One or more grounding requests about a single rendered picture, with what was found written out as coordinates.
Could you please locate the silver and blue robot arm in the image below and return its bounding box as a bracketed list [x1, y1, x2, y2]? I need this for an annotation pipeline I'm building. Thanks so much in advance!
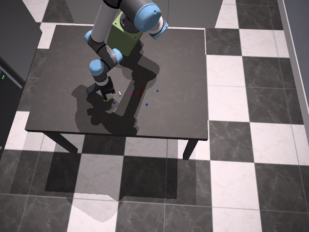
[84, 0, 168, 96]

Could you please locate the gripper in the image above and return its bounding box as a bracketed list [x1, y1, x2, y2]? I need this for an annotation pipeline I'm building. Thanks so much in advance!
[98, 77, 115, 101]

